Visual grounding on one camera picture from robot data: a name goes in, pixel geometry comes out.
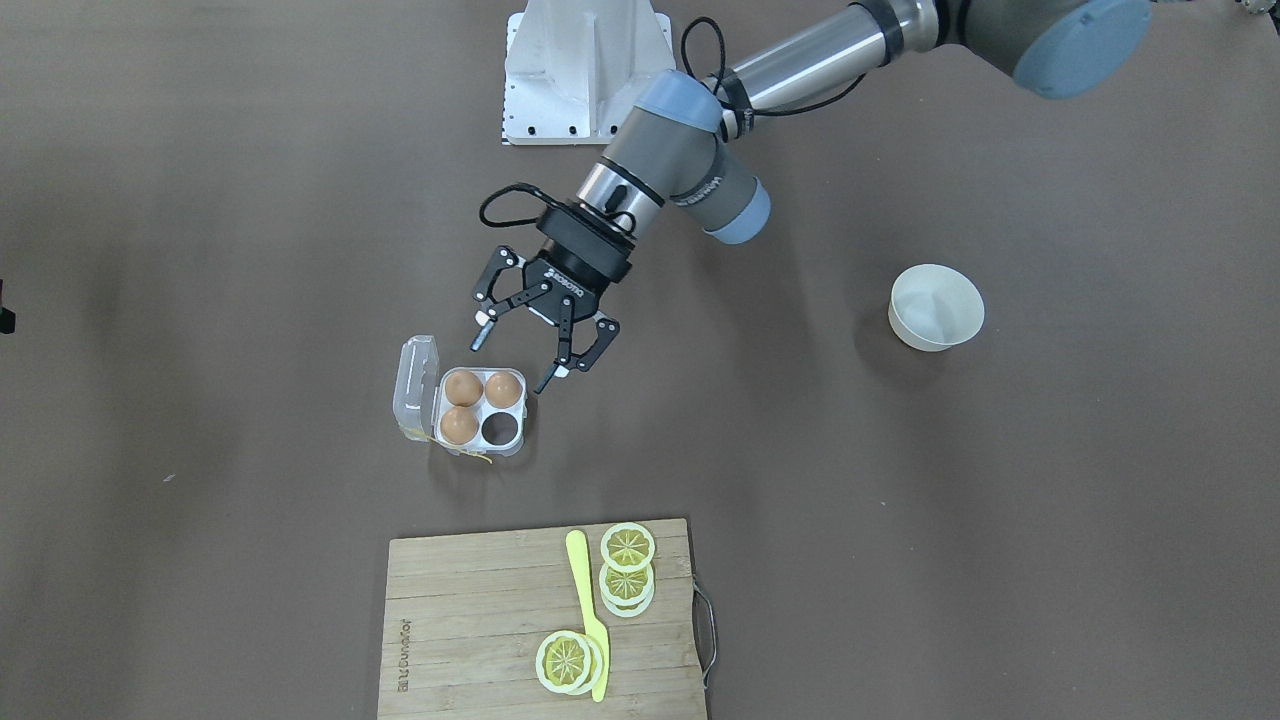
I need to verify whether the lemon slice top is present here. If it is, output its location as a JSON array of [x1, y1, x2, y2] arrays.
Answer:
[[599, 521, 657, 573]]

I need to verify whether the lemon slice by knife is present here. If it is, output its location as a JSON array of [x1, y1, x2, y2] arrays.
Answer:
[[534, 629, 605, 696]]

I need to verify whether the brown egg in box front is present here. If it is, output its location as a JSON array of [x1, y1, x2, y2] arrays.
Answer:
[[436, 406, 480, 446]]

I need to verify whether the white camera stand base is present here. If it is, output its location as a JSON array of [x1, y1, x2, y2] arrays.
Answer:
[[500, 1, 675, 146]]

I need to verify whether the yellow plastic knife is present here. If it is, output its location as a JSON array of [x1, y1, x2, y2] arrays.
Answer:
[[564, 529, 611, 703]]

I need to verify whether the brown egg in box rear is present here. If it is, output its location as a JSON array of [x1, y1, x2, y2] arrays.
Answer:
[[443, 369, 485, 407]]

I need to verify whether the clear plastic egg box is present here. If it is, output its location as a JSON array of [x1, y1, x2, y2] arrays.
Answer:
[[390, 334, 529, 461]]

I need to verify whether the white bowl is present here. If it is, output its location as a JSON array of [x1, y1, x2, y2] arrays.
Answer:
[[887, 264, 986, 352]]

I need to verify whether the lemon slice middle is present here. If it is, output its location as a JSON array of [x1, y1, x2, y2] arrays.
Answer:
[[598, 564, 655, 618]]

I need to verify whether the brown egg in box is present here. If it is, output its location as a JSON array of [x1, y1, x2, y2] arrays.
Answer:
[[436, 406, 480, 446], [443, 369, 485, 407]]

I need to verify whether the brown egg from bowl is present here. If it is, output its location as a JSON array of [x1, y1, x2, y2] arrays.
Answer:
[[484, 370, 524, 409]]

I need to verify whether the wooden cutting board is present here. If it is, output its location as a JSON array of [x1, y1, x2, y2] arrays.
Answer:
[[378, 518, 708, 719]]

